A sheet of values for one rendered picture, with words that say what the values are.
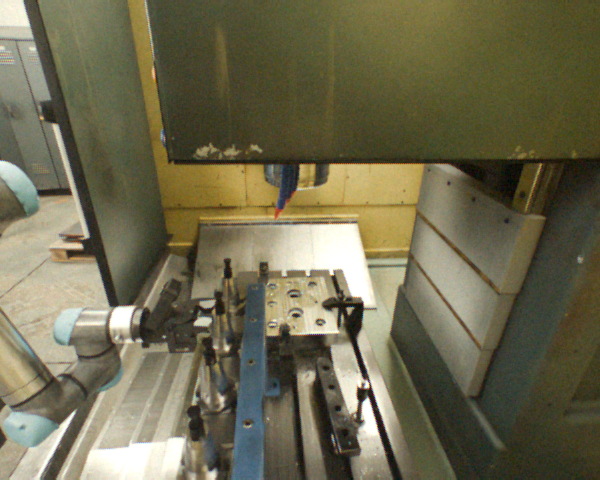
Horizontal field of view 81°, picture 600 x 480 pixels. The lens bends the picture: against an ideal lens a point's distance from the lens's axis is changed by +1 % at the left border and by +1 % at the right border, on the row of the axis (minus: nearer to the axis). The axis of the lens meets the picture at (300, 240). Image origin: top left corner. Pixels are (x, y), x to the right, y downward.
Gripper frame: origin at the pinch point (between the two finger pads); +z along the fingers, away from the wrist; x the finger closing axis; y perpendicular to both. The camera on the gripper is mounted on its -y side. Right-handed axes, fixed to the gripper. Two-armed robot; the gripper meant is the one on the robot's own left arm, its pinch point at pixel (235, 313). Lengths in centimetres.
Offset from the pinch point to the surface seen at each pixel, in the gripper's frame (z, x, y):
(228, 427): 1.2, 27.3, -2.2
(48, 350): -134, -119, 124
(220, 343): -1.4, 12.9, -4.2
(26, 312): -170, -160, 125
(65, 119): -51, -52, -30
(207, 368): -1.7, 23.1, -9.4
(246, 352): 3.1, 14.2, -3.1
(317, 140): 14.0, 9.9, -38.4
